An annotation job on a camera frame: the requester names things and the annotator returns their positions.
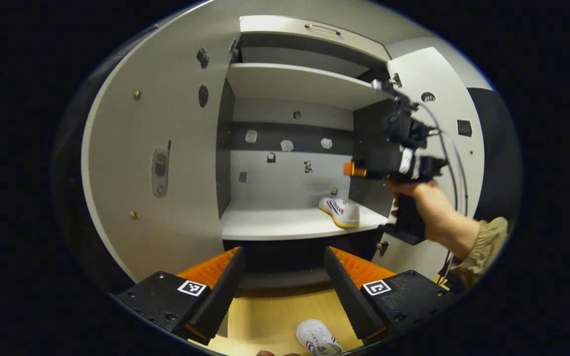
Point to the white shoe cabinet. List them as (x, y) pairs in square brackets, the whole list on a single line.
[(275, 222)]

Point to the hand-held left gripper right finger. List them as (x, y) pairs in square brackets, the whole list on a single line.
[(347, 291)]

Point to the white cabinet shelf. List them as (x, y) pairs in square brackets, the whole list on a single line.
[(305, 59), (295, 84)]

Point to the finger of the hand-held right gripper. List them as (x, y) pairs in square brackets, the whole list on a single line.
[(352, 169)]

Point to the white door with cat sticker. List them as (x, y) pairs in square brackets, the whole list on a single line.
[(418, 64)]

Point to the white canvas shoe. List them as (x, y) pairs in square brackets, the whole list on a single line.
[(317, 333), (344, 212)]

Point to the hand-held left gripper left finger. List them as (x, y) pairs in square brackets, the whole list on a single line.
[(223, 291)]

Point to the white door with camera sticker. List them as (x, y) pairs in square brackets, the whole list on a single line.
[(117, 148)]

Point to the white cabinet drawer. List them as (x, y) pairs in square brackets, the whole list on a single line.
[(275, 27)]

